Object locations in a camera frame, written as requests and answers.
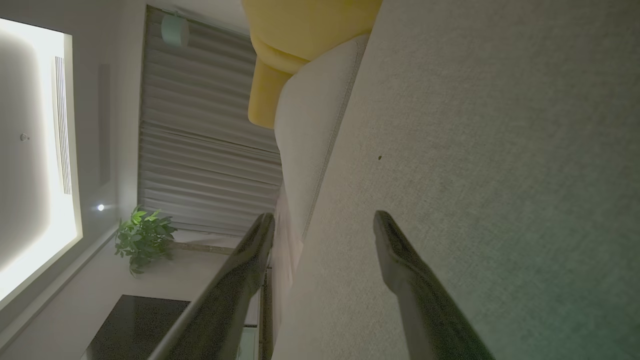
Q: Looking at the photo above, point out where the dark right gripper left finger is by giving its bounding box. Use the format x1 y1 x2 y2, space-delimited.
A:
147 213 276 360

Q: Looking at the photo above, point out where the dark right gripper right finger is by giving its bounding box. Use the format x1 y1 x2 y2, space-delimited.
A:
373 210 497 360

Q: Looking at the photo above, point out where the green potted plant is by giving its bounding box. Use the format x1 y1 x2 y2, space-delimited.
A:
114 205 236 278

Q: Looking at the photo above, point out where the grey pleated curtain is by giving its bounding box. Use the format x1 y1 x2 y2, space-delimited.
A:
137 6 283 237

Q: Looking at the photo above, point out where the large grey sofa chaise seat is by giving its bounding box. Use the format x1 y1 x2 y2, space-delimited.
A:
272 0 640 360

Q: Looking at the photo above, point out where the grey sofa seat cushion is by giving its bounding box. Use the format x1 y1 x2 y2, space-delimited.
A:
272 34 372 241

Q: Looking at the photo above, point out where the yellow sofa back cushion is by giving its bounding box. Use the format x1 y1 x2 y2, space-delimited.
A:
248 35 307 129
242 0 383 76

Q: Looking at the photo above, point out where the white round wall device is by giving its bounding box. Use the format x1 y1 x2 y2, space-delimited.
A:
160 12 191 48

